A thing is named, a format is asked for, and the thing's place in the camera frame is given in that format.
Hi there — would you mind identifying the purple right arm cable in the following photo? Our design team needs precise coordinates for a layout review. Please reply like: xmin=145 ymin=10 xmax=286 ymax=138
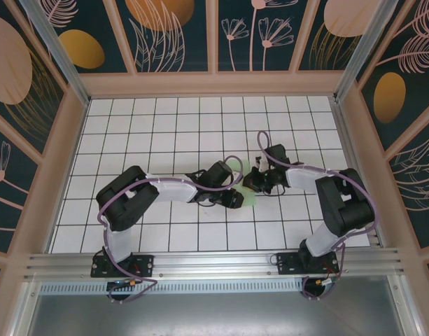
xmin=256 ymin=131 xmax=379 ymax=302

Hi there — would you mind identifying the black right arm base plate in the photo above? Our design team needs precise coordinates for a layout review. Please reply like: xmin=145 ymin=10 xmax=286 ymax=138
xmin=276 ymin=251 xmax=340 ymax=276

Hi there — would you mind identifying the light green paper sheet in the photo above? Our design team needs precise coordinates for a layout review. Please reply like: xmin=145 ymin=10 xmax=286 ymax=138
xmin=230 ymin=159 xmax=258 ymax=208

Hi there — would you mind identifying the grey metal sheet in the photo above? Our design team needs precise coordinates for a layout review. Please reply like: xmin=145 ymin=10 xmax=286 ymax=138
xmin=24 ymin=293 xmax=407 ymax=336

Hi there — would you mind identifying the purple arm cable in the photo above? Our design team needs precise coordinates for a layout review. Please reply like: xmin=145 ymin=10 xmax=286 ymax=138
xmin=256 ymin=131 xmax=379 ymax=302
xmin=97 ymin=155 xmax=245 ymax=304

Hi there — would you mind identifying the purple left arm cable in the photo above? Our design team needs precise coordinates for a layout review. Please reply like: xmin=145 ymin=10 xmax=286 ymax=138
xmin=97 ymin=155 xmax=245 ymax=304

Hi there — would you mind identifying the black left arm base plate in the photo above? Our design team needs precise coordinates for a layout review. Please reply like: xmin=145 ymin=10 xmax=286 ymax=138
xmin=90 ymin=254 xmax=155 ymax=279

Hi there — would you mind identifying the aluminium frame post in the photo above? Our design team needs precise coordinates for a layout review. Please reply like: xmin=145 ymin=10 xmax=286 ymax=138
xmin=20 ymin=0 xmax=92 ymax=106
xmin=334 ymin=0 xmax=409 ymax=103

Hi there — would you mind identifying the slotted grey cable duct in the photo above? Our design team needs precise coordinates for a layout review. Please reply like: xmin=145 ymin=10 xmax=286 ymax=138
xmin=41 ymin=279 xmax=341 ymax=295

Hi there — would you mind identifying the aluminium mounting rail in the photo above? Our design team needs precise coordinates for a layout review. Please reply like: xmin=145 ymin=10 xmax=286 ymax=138
xmin=23 ymin=246 xmax=409 ymax=281

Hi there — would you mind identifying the aluminium side rail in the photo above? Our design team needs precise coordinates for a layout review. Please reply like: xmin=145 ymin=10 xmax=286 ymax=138
xmin=330 ymin=97 xmax=385 ymax=248

